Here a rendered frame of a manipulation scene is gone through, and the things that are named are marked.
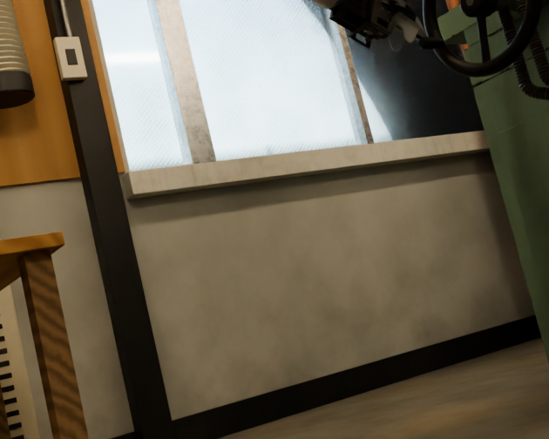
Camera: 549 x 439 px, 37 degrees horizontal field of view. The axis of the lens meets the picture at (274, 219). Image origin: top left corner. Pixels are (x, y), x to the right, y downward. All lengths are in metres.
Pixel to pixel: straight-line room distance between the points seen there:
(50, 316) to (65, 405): 0.14
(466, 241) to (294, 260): 0.79
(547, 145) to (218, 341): 1.27
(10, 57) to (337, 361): 1.42
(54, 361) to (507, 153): 1.05
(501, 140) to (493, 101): 0.09
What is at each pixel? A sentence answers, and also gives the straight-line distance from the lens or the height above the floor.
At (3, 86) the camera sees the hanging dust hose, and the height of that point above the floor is 1.09.
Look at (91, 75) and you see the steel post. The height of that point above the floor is 1.15.
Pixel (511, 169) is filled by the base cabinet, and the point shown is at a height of 0.50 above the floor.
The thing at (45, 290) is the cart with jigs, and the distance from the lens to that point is 1.39.
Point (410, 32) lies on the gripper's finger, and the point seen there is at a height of 0.79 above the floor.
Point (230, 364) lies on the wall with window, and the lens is 2.62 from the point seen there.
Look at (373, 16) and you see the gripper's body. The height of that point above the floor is 0.81.
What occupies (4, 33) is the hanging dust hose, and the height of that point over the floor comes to 1.25.
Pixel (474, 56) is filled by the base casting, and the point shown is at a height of 0.77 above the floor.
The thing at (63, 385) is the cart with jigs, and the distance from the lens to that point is 1.38.
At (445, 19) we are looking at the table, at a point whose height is 0.88.
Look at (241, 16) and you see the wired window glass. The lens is 3.08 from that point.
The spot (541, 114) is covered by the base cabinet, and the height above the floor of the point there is 0.59.
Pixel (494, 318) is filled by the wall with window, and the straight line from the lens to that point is 3.29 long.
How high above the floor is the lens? 0.30
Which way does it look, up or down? 7 degrees up
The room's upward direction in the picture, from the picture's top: 14 degrees counter-clockwise
